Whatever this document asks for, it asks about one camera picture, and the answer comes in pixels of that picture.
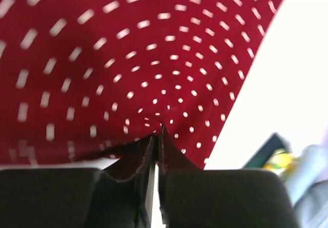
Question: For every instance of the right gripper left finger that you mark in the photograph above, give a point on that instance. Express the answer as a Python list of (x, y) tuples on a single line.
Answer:
[(77, 197)]

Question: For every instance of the red polka dot skirt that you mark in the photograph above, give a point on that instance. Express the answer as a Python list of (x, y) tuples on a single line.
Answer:
[(87, 79)]

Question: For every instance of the yellow floral folded skirt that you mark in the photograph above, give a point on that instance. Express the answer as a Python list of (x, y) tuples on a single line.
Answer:
[(281, 162)]

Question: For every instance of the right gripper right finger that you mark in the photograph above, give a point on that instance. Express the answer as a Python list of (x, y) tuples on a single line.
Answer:
[(223, 198)]

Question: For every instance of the light blue folded skirt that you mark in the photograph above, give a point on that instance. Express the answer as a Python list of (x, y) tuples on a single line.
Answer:
[(307, 193)]

